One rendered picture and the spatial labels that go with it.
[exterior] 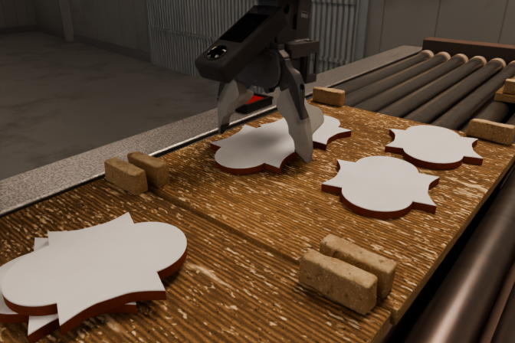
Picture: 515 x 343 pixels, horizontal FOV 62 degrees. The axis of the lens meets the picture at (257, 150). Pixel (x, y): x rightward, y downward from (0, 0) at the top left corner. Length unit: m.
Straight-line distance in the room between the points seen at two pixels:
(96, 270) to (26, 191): 0.26
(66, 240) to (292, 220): 0.20
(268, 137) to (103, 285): 0.31
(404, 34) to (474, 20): 0.47
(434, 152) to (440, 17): 2.61
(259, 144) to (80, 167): 0.24
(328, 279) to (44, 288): 0.20
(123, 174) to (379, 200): 0.27
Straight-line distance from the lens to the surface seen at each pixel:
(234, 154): 0.53
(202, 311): 0.33
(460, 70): 1.22
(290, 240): 0.40
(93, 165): 0.62
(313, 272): 0.34
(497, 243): 0.48
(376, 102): 0.88
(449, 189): 0.52
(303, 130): 0.50
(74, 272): 0.36
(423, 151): 0.59
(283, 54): 0.50
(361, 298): 0.32
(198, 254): 0.38
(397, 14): 3.31
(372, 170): 0.51
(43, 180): 0.61
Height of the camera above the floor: 1.16
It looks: 23 degrees down
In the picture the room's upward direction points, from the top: straight up
